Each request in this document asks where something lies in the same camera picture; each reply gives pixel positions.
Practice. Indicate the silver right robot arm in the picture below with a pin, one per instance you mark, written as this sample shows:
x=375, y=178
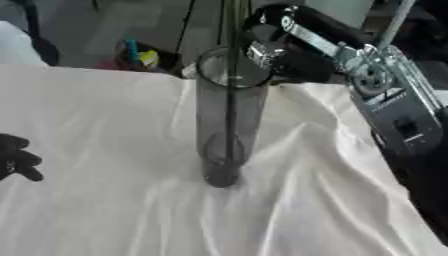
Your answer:
x=402, y=126

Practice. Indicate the black tripod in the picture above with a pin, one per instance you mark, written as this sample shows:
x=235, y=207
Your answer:
x=38, y=30

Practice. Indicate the clear glass cylinder vase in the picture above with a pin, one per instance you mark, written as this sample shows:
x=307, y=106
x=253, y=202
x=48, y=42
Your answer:
x=230, y=113

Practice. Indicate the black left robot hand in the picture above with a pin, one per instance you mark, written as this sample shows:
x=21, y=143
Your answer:
x=14, y=156

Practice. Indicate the green flower stem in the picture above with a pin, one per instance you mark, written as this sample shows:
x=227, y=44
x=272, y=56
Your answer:
x=232, y=83

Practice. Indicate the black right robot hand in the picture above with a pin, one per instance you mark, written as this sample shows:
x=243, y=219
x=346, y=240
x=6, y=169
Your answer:
x=303, y=50

